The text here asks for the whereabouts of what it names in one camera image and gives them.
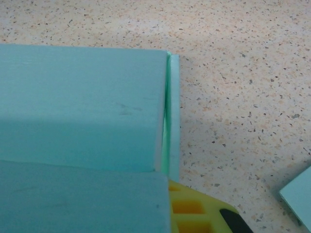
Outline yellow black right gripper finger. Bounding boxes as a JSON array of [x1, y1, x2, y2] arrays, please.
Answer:
[[167, 179, 253, 233]]

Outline light blue paper box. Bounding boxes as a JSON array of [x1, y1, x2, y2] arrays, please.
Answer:
[[278, 165, 311, 228], [0, 43, 181, 233]]

